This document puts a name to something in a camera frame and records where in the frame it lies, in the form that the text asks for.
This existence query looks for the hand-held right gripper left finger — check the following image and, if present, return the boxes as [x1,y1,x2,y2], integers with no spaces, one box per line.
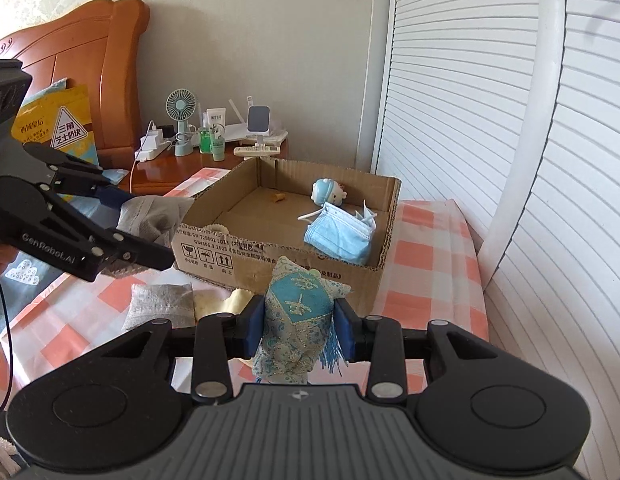
[102,294,267,404]

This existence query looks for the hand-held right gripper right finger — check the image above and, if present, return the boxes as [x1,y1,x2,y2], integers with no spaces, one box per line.
[334,298,501,404]

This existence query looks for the white louvred closet door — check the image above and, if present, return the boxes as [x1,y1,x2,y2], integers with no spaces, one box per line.
[370,0,620,480]

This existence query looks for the yellow blue snack bag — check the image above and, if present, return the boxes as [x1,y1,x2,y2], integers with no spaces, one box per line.
[12,77,104,171]

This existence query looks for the cardboard box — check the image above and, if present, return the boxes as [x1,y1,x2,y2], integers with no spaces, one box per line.
[171,156,403,319]

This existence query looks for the green desk fan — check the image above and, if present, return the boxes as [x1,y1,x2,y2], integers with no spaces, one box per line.
[164,88,196,157]

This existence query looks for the round blue plush toy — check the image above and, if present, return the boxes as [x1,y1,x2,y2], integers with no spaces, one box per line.
[310,177,349,209]

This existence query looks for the blue face mask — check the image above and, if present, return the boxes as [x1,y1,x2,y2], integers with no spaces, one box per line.
[297,200,379,266]

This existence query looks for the black cable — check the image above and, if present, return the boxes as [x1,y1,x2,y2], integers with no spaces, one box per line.
[0,280,14,424]

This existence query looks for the green tube bottle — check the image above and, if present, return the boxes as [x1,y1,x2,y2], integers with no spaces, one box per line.
[210,122,227,162]

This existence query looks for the green pump bottle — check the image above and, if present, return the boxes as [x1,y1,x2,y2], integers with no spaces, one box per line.
[198,112,214,155]

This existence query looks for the cream yellow cloth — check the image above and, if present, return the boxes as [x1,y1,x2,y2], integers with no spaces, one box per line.
[194,287,254,320]

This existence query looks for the pink white checkered tablecloth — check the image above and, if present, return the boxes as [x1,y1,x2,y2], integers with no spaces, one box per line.
[0,167,491,411]

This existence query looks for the blue embroidered tasselled sachet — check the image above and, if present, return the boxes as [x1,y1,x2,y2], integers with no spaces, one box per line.
[252,256,352,387]

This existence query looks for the white power strip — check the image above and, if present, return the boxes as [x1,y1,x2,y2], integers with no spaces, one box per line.
[134,142,174,164]

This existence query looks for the wooden nightstand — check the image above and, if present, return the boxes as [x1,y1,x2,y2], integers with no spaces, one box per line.
[110,136,291,199]

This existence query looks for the grey fabric sachet bag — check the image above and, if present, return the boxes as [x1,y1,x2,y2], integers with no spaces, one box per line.
[110,194,196,277]
[122,282,196,332]

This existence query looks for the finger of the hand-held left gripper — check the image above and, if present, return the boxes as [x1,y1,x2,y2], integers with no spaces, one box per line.
[37,182,177,281]
[22,142,135,209]

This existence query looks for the phone on white stand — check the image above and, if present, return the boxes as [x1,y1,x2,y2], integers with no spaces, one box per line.
[244,104,272,149]

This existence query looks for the wooden headboard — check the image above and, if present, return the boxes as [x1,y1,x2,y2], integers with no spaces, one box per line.
[0,0,151,171]

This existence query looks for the white remote control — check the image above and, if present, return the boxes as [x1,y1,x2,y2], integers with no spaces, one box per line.
[233,143,281,157]

